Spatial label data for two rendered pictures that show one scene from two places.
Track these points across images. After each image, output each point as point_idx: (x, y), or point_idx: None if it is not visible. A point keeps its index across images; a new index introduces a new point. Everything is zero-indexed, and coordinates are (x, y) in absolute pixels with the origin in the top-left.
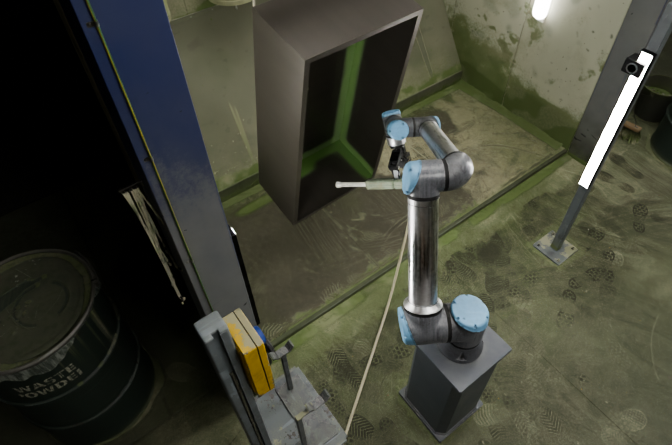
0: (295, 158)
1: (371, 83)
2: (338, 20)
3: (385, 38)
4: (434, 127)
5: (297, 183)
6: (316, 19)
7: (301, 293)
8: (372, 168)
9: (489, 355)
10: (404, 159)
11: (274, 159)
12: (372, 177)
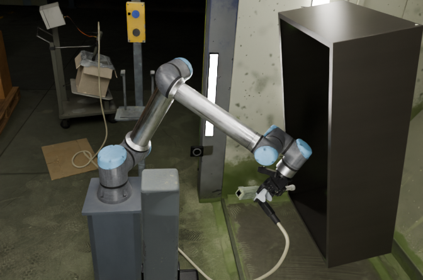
0: (286, 115)
1: (370, 162)
2: (320, 17)
3: (370, 101)
4: (243, 124)
5: None
6: (323, 12)
7: (253, 233)
8: (333, 259)
9: (92, 200)
10: (267, 179)
11: (314, 138)
12: (326, 263)
